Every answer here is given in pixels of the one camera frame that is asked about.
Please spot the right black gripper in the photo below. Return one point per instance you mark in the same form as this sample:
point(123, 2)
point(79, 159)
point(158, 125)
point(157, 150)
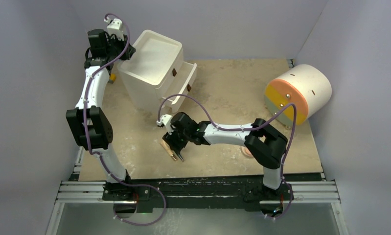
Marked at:
point(171, 140)

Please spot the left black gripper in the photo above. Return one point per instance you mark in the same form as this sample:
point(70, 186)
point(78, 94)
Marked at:
point(114, 40)

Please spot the beige makeup tube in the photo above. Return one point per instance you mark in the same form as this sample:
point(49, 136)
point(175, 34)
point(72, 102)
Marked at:
point(168, 150)

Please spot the white drawer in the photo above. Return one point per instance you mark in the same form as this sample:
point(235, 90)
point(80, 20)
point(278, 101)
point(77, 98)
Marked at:
point(181, 84)
point(170, 74)

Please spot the white drawer cabinet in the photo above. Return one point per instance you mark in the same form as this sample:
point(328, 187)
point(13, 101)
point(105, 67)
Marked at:
point(142, 74)

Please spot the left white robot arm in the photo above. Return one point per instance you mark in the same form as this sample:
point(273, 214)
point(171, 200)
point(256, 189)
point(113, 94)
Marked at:
point(89, 126)

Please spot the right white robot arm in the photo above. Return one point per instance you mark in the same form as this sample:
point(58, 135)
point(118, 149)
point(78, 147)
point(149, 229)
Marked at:
point(266, 144)

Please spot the small yellow block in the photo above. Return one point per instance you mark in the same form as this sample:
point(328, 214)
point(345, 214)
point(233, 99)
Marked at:
point(112, 78)

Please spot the round pink compact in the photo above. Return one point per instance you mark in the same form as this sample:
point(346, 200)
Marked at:
point(245, 151)

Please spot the white cylinder orange face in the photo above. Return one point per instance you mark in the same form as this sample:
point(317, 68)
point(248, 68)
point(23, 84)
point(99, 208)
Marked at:
point(304, 85)

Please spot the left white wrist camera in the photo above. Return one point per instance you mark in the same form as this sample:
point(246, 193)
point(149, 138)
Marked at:
point(115, 28)

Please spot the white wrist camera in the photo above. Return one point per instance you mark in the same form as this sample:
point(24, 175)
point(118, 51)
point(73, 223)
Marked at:
point(115, 28)
point(165, 121)

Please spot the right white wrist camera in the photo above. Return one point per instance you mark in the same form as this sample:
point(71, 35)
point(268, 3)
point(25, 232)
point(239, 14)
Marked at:
point(165, 121)

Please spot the black aluminium base frame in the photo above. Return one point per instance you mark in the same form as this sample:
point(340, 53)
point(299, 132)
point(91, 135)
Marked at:
point(226, 192)

